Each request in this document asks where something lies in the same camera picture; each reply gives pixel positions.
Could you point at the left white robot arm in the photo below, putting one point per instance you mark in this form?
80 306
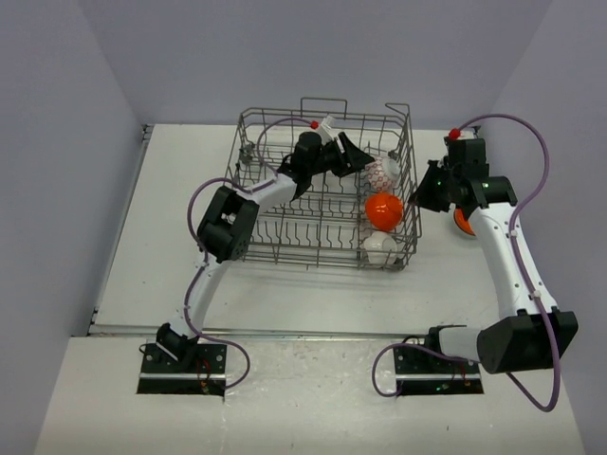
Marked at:
224 232

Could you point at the grey wire dish rack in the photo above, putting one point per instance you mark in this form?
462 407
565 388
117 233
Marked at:
328 225

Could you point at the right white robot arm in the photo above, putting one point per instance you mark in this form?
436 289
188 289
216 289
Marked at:
532 333

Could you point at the small white bowl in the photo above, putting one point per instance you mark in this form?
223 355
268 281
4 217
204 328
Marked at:
380 248

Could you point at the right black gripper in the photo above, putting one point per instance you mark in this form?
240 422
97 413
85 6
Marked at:
424 198

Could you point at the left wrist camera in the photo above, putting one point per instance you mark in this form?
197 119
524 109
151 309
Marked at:
316 147

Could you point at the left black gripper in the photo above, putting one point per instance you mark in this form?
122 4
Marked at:
356 159

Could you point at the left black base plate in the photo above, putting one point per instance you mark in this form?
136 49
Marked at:
203 359

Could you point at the large orange bowl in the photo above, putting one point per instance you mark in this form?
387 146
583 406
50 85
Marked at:
384 211

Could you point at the red patterned white bowl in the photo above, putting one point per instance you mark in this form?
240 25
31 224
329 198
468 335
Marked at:
382 174

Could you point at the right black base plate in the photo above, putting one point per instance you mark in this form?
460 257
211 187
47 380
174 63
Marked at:
409 360

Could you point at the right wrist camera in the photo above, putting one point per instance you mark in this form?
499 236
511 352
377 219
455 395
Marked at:
467 158

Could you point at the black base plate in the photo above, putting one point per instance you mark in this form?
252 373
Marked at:
409 360
203 359

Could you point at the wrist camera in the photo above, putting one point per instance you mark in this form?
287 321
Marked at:
316 147
467 158

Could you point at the small orange bowl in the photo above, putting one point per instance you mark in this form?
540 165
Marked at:
462 223

